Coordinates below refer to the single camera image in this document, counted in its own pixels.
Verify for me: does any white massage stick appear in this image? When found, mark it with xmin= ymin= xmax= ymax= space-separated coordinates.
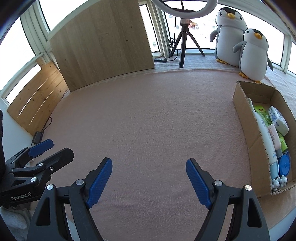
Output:
xmin=246 ymin=97 xmax=287 ymax=192

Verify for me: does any white sunscreen bottle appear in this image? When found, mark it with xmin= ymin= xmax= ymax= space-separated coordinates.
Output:
xmin=253 ymin=111 xmax=280 ymax=179

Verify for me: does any blue round jar lid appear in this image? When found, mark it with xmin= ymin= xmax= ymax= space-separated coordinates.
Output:
xmin=278 ymin=154 xmax=290 ymax=177

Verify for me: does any white tissue pack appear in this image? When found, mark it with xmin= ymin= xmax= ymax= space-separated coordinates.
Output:
xmin=268 ymin=105 xmax=290 ymax=136

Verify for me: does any green tube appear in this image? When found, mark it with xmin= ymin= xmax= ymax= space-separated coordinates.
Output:
xmin=254 ymin=105 xmax=288 ymax=153

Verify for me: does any beige cosmetic tube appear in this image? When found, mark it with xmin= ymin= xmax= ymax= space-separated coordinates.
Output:
xmin=268 ymin=124 xmax=282 ymax=159

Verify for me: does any white gloved left hand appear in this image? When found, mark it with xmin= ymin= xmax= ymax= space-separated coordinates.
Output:
xmin=1 ymin=207 xmax=31 ymax=240

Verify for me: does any black power adapter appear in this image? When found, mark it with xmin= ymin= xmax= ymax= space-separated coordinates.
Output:
xmin=31 ymin=116 xmax=53 ymax=146

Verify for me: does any slatted wooden panel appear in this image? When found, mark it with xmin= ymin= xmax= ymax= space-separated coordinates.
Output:
xmin=7 ymin=62 xmax=68 ymax=135

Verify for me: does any cardboard box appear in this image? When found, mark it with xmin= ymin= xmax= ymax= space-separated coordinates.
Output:
xmin=233 ymin=81 xmax=295 ymax=197

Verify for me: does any wooden board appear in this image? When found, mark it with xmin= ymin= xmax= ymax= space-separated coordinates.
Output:
xmin=49 ymin=1 xmax=154 ymax=91

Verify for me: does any black power strip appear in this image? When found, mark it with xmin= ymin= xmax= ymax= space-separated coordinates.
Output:
xmin=154 ymin=58 xmax=168 ymax=63

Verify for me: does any small penguin plush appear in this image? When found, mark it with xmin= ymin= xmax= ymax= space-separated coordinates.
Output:
xmin=232 ymin=28 xmax=273 ymax=83

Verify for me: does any large penguin plush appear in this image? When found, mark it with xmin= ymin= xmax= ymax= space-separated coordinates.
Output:
xmin=210 ymin=7 xmax=247 ymax=67

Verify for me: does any black tripod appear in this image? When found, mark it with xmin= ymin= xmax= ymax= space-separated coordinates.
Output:
xmin=169 ymin=24 xmax=205 ymax=68

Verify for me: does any white ring light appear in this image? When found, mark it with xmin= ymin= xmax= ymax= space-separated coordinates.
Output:
xmin=152 ymin=0 xmax=218 ymax=19

